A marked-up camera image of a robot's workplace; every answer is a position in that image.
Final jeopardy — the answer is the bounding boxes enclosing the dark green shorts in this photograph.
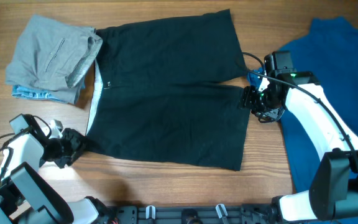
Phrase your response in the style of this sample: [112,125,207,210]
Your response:
[87,10,249,171]

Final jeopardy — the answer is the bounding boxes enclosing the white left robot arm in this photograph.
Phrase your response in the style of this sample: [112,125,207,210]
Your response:
[0,124,118,223]

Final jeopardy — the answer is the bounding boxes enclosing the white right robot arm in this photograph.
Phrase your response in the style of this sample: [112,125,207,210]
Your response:
[239,71,358,223]

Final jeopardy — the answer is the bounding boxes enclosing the folded light blue jeans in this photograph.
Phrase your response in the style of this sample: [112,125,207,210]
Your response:
[11,85,66,103]

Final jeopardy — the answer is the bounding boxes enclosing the blue polo shirt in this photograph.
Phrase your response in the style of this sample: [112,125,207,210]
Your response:
[247,16,358,224]

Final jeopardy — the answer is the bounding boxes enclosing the folded grey shorts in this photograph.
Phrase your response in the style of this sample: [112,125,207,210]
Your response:
[6,15,103,104]

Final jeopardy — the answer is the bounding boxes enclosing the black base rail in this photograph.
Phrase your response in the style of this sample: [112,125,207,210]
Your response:
[112,204,270,224]

